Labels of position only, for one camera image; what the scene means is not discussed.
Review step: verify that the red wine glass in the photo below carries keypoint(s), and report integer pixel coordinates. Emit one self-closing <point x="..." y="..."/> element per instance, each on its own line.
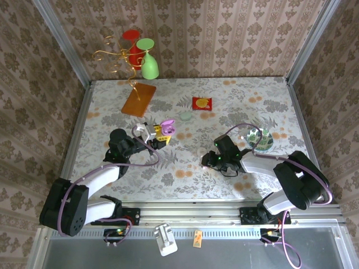
<point x="131" y="35"/>

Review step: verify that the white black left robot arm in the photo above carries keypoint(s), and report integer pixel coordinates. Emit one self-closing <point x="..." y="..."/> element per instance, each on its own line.
<point x="101" y="175"/>

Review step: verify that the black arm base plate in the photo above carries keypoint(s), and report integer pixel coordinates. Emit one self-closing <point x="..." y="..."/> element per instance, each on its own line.
<point x="131" y="215"/>
<point x="248" y="215"/>

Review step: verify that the aluminium front rail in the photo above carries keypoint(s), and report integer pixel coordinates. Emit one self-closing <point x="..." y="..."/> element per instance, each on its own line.
<point x="190" y="215"/>

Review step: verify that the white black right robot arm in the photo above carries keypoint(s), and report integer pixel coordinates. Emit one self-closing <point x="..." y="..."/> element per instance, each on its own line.
<point x="258" y="164"/>

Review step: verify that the green leaf pattern bowl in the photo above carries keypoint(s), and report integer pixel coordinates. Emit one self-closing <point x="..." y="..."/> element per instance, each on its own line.
<point x="265" y="140"/>

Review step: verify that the aluminium frame post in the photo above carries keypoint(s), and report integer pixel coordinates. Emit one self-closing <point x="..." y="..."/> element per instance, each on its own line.
<point x="61" y="39"/>
<point x="311" y="39"/>

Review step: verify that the red snack packet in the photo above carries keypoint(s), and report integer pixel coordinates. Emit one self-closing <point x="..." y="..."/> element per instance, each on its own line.
<point x="202" y="103"/>

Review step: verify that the green wine glass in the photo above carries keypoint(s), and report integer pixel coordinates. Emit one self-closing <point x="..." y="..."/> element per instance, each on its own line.
<point x="150" y="68"/>

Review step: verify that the grey metal panel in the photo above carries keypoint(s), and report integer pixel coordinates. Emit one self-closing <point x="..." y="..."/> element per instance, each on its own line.
<point x="224" y="257"/>

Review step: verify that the aluminium table side rail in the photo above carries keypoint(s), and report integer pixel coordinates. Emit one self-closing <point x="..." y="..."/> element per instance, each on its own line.
<point x="80" y="117"/>
<point x="303" y="126"/>

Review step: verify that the orange tag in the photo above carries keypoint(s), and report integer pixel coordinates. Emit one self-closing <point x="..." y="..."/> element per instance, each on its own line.
<point x="197" y="239"/>

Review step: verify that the white plastic bracket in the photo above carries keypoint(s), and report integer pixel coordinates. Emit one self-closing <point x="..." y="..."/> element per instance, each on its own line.
<point x="165" y="241"/>

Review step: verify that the pink purple small cup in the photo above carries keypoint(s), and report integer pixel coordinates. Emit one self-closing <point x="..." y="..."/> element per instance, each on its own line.
<point x="168" y="124"/>

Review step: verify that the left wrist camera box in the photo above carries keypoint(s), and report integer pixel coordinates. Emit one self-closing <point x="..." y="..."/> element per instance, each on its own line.
<point x="144" y="131"/>

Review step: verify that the black controller board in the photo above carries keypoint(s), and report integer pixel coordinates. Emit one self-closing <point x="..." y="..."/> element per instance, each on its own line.
<point x="270" y="234"/>
<point x="116" y="232"/>

